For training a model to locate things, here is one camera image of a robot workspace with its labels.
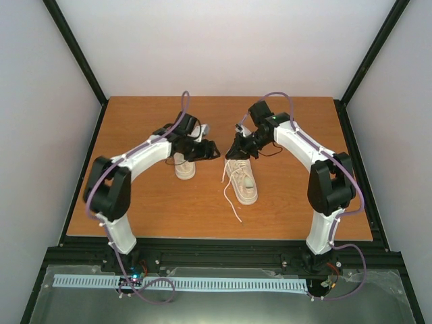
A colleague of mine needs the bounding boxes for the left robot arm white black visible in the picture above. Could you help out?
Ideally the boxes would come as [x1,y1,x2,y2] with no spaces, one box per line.
[83,113,220,272]

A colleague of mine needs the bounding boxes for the left black frame post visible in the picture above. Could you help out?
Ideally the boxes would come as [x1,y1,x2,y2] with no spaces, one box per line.
[42,0,109,107]

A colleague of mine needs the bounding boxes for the black frame post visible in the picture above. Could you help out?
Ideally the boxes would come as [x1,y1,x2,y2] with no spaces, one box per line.
[42,0,109,107]
[339,0,411,105]

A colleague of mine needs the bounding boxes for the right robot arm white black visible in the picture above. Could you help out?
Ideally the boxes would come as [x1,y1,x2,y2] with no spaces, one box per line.
[224,101,356,255]

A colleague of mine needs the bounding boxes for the right black frame post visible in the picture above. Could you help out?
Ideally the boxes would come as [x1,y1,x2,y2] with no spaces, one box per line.
[339,0,411,105]

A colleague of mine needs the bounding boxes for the green lit circuit board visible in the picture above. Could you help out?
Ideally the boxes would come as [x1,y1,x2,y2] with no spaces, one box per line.
[124,259,149,288]

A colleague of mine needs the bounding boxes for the white lace sneaker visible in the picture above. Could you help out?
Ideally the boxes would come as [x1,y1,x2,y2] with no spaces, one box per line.
[173,153,196,180]
[221,159,258,223]

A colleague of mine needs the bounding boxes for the black aluminium frame rail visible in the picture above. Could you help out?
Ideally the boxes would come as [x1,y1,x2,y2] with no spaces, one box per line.
[43,237,404,277]

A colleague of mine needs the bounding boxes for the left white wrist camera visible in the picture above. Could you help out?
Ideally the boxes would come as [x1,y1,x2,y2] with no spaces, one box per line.
[191,124,210,142]

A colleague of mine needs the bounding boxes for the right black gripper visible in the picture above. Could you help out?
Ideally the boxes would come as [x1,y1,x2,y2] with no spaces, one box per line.
[226,130,271,160]

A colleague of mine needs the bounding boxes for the light blue cable duct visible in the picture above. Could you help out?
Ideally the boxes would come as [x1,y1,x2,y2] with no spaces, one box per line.
[52,274,307,294]

